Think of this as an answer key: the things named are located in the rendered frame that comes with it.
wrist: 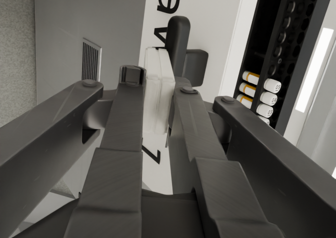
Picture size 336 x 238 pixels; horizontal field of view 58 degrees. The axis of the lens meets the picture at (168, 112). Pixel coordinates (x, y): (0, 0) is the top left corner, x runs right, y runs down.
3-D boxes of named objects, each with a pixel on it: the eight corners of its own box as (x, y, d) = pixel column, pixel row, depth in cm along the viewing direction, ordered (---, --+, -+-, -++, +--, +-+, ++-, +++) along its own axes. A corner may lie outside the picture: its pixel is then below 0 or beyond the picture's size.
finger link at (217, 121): (175, 109, 13) (241, 116, 14) (168, 74, 18) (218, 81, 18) (170, 138, 14) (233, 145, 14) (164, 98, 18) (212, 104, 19)
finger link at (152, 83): (152, 134, 16) (137, 132, 15) (151, 88, 22) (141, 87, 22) (160, 79, 14) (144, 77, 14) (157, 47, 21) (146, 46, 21)
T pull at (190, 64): (152, 114, 23) (163, 121, 22) (167, 13, 20) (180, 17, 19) (187, 108, 25) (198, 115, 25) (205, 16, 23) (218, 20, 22)
